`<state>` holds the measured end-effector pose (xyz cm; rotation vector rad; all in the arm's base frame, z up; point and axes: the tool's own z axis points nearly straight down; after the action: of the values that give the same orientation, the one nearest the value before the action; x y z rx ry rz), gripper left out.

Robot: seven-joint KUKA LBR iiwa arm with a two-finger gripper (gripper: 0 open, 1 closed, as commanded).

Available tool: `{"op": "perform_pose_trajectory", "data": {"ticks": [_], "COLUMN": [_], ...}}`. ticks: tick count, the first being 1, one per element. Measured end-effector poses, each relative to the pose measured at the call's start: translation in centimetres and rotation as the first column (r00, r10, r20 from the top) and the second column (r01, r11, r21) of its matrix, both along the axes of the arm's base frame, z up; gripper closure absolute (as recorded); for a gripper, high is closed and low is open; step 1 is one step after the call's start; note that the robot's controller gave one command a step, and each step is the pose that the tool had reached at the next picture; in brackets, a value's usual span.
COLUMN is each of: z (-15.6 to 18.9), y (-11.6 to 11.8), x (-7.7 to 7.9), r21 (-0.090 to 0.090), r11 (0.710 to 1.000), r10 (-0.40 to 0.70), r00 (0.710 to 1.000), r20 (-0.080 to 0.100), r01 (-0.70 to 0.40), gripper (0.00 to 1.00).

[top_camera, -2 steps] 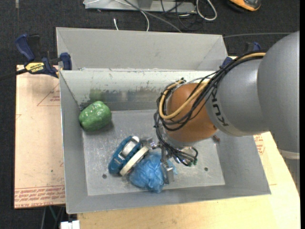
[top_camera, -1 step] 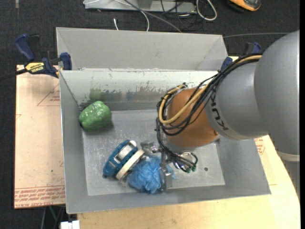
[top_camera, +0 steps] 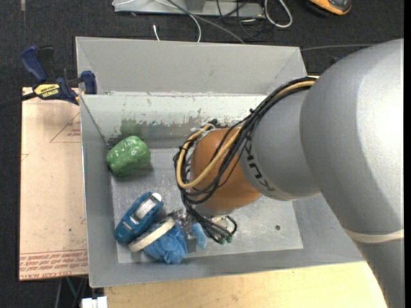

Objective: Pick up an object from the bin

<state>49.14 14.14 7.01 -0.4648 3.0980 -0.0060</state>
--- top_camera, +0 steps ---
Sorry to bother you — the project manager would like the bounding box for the blue cloth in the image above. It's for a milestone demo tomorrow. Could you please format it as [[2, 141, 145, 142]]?
[[143, 222, 208, 265]]

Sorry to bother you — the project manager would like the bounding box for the white tape roll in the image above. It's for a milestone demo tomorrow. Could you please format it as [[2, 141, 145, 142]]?
[[128, 218, 177, 254]]

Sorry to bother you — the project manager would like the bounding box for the blue tape dispenser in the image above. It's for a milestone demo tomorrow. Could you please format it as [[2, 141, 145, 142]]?
[[114, 191, 167, 245]]

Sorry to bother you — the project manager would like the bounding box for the green toy bell pepper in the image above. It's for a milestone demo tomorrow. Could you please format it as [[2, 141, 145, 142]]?
[[105, 135, 152, 178]]

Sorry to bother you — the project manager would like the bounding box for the brown cardboard board, red print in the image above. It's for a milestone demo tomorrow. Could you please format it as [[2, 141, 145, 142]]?
[[19, 87, 89, 282]]

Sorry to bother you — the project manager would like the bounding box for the grey metal bin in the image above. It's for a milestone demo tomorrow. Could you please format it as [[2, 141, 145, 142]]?
[[75, 36, 367, 289]]

